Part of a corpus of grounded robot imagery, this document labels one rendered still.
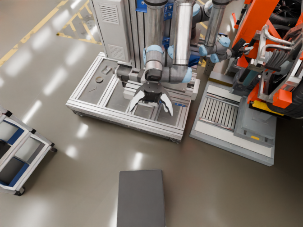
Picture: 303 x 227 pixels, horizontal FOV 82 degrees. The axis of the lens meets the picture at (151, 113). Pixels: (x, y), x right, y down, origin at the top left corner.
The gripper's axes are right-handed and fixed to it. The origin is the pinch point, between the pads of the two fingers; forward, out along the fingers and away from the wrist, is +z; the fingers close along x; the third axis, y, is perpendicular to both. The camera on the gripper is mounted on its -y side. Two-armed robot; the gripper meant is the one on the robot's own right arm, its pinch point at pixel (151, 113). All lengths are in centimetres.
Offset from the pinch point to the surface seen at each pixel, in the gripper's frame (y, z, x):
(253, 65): 20, -57, -67
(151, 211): 89, 29, -14
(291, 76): 14, -44, -84
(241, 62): 82, -132, -114
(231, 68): 87, -125, -102
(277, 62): 12, -53, -77
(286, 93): 24, -39, -87
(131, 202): 91, 24, 1
